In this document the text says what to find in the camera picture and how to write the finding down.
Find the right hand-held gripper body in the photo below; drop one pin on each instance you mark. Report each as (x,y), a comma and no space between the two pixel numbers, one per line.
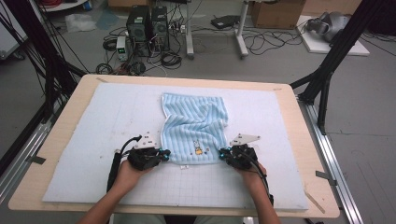
(243,157)

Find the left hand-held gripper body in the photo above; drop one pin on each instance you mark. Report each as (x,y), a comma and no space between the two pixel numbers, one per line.
(144,157)

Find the blue striped towel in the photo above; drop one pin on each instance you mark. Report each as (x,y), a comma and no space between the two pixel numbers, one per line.
(193,124)

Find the person's right hand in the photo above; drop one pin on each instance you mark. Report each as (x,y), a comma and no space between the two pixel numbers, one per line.
(253,179)

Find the person's left hand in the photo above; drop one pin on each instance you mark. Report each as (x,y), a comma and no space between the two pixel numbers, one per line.
(129,177)

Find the white foam mat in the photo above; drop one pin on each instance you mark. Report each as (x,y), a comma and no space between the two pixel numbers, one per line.
(124,105)

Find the grey tape piece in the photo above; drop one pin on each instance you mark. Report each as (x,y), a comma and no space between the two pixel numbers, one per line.
(325,176)

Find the black tape piece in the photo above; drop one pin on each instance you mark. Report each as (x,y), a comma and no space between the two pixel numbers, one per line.
(36,160)

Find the white power supply unit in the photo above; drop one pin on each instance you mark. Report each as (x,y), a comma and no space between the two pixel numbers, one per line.
(121,48)

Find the white desk leg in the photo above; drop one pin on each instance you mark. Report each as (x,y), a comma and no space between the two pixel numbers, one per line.
(189,31)
(241,34)

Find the slim black computer tower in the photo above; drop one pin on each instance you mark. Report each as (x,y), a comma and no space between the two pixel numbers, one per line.
(160,29)

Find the large black computer tower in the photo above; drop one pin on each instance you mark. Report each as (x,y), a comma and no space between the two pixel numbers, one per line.
(138,29)

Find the flat black device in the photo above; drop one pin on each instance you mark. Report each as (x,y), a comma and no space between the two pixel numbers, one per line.
(224,21)

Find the white floor board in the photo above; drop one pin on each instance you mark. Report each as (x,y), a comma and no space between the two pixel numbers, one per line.
(317,46)

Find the brown cardboard box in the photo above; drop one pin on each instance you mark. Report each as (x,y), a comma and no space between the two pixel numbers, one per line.
(277,14)

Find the clear plastic bag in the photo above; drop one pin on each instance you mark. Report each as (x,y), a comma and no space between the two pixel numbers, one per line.
(80,22)

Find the grey headset device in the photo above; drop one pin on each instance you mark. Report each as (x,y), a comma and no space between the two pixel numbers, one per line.
(330,26)

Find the aluminium rail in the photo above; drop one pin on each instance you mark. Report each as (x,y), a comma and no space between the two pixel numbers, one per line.
(330,158)
(21,158)

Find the black metal frame post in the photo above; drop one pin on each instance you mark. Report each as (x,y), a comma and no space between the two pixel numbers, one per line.
(40,46)
(339,49)

